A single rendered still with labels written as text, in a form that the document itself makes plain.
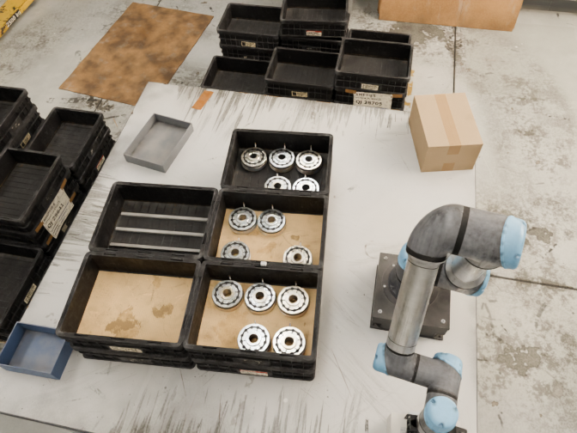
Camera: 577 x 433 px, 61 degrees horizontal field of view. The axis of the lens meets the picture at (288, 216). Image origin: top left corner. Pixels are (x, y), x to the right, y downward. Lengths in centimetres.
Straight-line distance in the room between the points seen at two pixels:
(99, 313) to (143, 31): 289
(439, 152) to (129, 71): 253
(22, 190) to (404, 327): 201
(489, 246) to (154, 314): 107
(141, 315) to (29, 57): 301
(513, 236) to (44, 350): 154
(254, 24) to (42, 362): 244
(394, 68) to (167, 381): 206
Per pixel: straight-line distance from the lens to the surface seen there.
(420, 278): 121
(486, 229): 115
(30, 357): 197
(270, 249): 175
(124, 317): 174
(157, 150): 230
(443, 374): 134
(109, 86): 385
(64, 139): 301
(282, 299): 163
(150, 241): 186
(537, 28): 439
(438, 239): 115
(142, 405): 177
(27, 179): 274
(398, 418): 161
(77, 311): 177
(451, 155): 212
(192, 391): 174
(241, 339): 159
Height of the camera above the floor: 234
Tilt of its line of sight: 56 degrees down
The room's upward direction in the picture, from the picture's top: 4 degrees counter-clockwise
